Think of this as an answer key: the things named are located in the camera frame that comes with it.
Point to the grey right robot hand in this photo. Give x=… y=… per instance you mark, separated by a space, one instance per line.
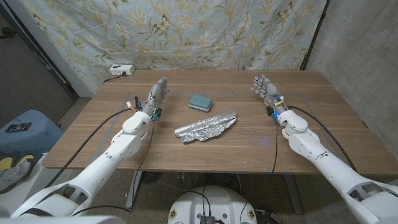
x=269 y=91

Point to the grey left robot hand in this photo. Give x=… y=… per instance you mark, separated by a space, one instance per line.
x=157 y=93

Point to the aluminum foil roll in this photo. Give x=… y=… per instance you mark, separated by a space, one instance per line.
x=202 y=127

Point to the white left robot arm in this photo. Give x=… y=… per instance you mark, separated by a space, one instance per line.
x=124 y=146

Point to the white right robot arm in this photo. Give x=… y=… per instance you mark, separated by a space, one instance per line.
x=311 y=146

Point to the white power strip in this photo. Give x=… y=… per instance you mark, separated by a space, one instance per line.
x=121 y=69

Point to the teal soap box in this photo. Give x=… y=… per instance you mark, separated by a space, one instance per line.
x=200 y=102

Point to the floral printed backdrop cloth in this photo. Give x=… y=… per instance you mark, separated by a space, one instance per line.
x=186 y=31

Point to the black backdrop stand pole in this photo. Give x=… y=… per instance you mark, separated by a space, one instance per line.
x=314 y=35

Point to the grey metal table leg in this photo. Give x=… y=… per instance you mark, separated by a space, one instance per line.
x=133 y=189
x=292 y=193

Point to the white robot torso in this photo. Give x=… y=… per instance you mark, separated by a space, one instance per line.
x=214 y=202

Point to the blue plastic bin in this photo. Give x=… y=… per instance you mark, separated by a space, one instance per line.
x=34 y=137

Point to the grey sneaker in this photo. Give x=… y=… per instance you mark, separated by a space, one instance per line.
x=12 y=179

